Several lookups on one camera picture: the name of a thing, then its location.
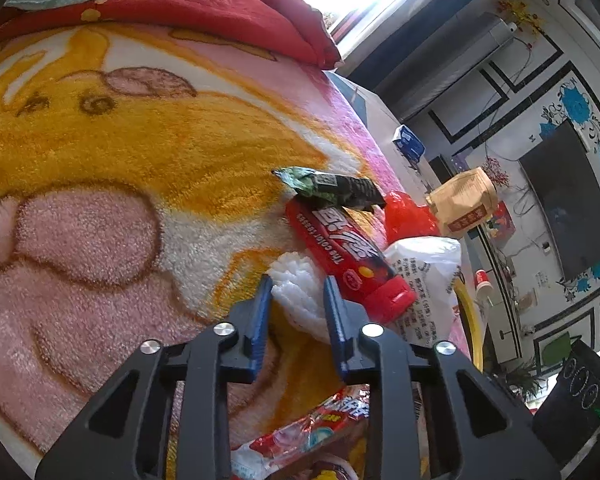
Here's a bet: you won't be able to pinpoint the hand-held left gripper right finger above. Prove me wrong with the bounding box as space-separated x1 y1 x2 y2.
322 275 563 480

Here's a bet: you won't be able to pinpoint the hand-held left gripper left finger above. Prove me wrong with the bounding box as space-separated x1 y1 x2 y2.
35 274 274 480

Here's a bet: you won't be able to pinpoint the red candy wrapper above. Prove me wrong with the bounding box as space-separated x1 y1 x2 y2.
230 385 371 480

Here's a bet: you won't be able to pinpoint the yellow rimmed waste bin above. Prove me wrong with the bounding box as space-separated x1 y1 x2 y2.
452 275 486 373

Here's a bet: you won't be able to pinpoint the green potted plant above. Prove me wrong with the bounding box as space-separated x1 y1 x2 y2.
500 357 546 403

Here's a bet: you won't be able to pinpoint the red plastic tube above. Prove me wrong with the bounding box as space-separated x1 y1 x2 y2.
285 196 417 326

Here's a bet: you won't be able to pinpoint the white plastic bag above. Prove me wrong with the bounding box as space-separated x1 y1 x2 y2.
384 236 463 346

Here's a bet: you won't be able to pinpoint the red plastic bag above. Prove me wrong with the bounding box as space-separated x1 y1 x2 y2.
382 190 441 243

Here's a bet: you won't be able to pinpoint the green black snack wrapper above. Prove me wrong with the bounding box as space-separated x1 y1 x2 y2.
272 166 387 209

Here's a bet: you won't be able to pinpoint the red paper cup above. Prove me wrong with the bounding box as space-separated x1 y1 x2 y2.
474 269 495 301

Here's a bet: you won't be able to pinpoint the white television cabinet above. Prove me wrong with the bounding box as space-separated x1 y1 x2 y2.
427 152 528 366

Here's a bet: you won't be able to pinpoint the brown paper bag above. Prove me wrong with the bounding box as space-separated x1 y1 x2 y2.
425 167 498 240

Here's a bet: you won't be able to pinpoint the blue tissue pack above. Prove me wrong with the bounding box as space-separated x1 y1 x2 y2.
392 125 427 161

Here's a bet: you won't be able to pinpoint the black flat screen television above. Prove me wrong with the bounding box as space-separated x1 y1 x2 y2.
519 120 600 282

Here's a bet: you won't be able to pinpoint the marble top coffee table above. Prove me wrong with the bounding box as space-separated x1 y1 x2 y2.
325 71 481 281

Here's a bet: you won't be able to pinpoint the pink yellow printed blanket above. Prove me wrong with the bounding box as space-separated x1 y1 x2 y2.
0 20 481 480

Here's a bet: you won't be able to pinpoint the grey standing air conditioner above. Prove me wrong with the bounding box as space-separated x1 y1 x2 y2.
375 10 518 118

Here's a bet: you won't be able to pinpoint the dark blue grey curtain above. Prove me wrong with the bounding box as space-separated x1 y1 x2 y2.
330 0 486 91

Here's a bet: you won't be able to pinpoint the red quilt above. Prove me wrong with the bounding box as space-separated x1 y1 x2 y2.
0 0 343 68

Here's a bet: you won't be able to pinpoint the yellow artificial flowers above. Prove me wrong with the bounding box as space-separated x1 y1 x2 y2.
495 0 546 36

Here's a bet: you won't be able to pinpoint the red picture frame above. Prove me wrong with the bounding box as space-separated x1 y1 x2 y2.
485 202 517 241

